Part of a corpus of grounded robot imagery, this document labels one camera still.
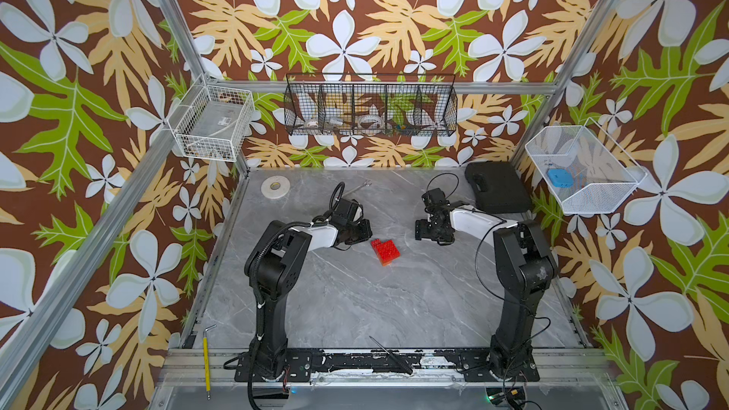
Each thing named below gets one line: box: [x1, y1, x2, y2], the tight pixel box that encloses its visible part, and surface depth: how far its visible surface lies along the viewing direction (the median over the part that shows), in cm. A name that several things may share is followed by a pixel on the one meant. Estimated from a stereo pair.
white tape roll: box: [261, 174, 292, 200], surface depth 117 cm
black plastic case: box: [464, 161, 532, 214], surface depth 111 cm
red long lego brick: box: [370, 238, 401, 262], surface depth 95 cm
